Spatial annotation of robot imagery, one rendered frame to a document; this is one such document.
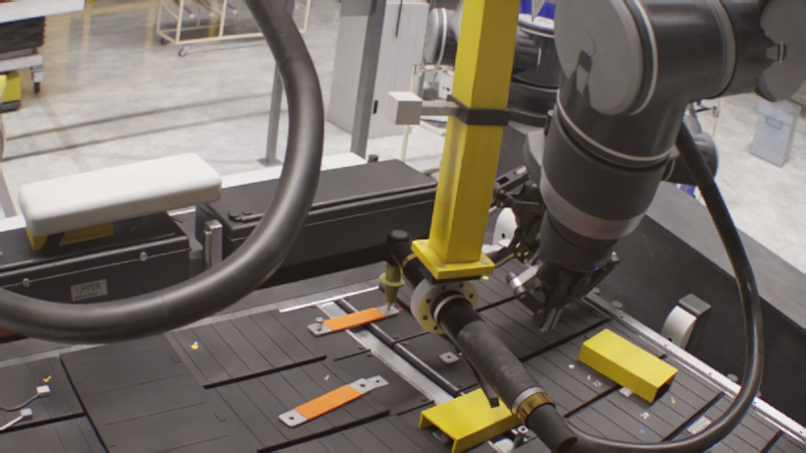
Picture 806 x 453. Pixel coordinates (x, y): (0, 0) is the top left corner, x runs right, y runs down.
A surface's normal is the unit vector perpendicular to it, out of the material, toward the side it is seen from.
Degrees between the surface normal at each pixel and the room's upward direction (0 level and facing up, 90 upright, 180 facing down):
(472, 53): 90
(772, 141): 90
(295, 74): 60
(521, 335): 0
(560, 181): 103
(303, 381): 0
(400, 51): 90
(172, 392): 0
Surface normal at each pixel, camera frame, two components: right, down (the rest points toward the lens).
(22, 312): 0.04, -0.34
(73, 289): 0.61, 0.39
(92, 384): 0.12, -0.90
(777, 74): 0.33, 0.51
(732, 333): -0.88, 0.09
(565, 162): -0.87, 0.30
